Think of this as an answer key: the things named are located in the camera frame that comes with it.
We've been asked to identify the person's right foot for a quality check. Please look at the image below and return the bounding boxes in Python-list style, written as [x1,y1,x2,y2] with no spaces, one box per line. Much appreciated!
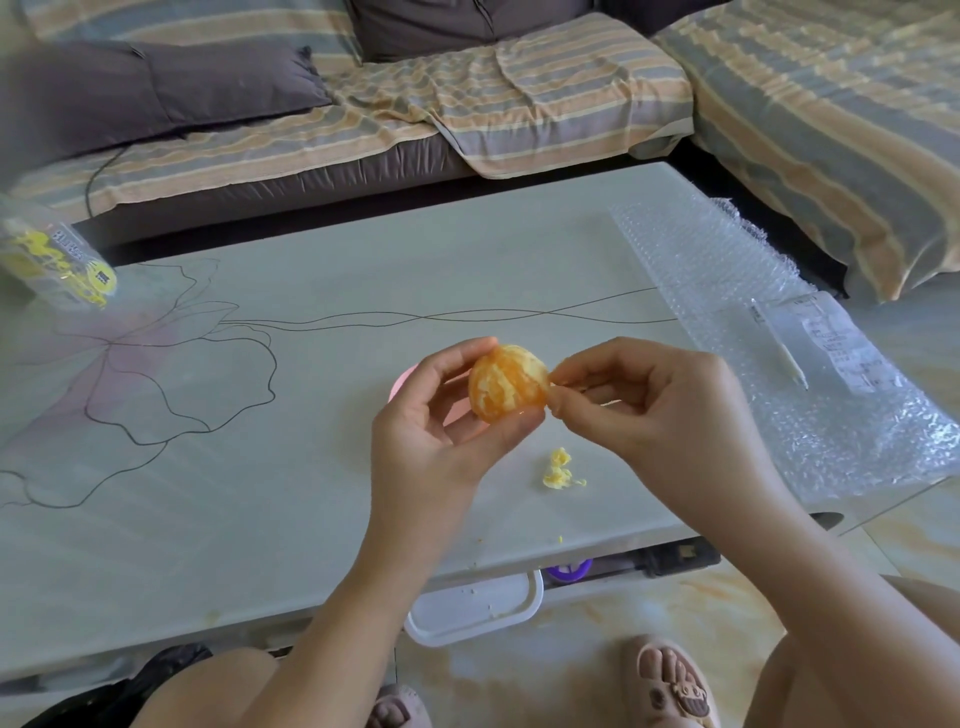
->
[623,635,721,728]

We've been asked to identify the person's left foot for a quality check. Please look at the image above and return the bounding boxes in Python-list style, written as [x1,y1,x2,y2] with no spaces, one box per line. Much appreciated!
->
[365,683,433,728]

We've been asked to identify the pink plastic dish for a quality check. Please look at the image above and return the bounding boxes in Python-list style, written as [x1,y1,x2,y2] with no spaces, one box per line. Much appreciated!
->
[389,363,496,429]

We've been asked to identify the black box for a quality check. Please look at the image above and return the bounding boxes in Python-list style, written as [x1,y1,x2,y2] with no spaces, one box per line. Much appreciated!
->
[641,537,723,579]

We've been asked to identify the dark purple cushion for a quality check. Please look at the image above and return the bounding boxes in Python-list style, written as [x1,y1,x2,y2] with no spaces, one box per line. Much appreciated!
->
[599,0,733,37]

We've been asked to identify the grey upright cushion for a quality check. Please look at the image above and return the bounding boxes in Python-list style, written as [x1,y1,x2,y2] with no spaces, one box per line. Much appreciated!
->
[344,0,598,65]

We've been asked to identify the person's left hand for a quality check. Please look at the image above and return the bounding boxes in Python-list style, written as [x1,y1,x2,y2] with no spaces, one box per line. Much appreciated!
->
[352,337,547,601]

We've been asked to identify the person's leg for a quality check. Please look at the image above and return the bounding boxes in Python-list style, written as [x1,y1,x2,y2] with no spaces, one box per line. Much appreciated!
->
[127,648,280,728]
[746,575,960,728]

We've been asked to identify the small white pith clump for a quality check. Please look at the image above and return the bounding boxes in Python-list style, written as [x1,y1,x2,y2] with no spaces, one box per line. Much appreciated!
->
[541,447,588,491]

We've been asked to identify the person's left forearm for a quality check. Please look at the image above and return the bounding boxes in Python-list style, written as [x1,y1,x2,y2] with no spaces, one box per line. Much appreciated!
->
[236,558,433,728]

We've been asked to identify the person's right forearm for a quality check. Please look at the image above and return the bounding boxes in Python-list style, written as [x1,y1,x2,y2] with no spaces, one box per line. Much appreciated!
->
[723,491,960,728]

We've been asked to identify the striped sofa sheet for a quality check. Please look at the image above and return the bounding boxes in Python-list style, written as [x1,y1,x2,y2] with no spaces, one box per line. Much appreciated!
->
[652,0,960,304]
[11,11,695,225]

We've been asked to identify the black plastic bag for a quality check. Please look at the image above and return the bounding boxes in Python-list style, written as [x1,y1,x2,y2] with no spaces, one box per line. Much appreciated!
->
[22,643,214,728]

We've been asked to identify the black cable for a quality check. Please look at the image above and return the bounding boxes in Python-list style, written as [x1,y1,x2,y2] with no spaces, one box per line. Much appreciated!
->
[84,146,129,219]

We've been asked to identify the clear bottle yellow label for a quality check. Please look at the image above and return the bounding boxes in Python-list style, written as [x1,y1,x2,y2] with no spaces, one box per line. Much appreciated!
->
[0,194,119,310]

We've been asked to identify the person's left leg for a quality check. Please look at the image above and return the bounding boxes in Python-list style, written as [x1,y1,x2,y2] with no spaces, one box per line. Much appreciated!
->
[127,648,280,728]

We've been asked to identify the grey flat pillow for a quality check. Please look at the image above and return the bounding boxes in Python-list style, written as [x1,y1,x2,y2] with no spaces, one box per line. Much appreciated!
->
[0,41,334,181]

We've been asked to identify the dark brown sofa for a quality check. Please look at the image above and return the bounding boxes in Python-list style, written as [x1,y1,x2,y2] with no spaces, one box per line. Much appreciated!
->
[74,134,849,298]

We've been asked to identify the clear plastic bag paper label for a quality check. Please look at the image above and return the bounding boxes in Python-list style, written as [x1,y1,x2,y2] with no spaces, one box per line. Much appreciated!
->
[749,292,909,395]

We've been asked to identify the person's foot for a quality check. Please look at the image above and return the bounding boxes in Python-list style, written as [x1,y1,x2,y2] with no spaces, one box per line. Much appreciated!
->
[365,683,433,728]
[623,635,721,728]

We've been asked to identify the person's right leg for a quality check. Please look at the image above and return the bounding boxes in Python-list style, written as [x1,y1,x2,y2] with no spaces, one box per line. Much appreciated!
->
[746,575,960,728]

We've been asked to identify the clear bubble wrap sheet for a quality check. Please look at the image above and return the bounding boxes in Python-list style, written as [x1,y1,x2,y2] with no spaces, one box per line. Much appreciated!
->
[611,196,960,502]

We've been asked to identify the thin white stick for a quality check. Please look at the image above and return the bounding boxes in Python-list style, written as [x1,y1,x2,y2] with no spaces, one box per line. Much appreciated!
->
[751,298,810,391]

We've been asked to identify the orange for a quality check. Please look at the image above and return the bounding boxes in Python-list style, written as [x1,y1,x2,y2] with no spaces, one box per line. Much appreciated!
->
[467,344,553,425]

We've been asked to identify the person's right hand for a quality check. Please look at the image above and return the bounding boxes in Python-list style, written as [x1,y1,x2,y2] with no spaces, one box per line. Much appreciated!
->
[547,337,796,538]

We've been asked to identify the white plastic container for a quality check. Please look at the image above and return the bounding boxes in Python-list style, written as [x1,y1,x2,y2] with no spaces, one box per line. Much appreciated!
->
[403,568,545,649]

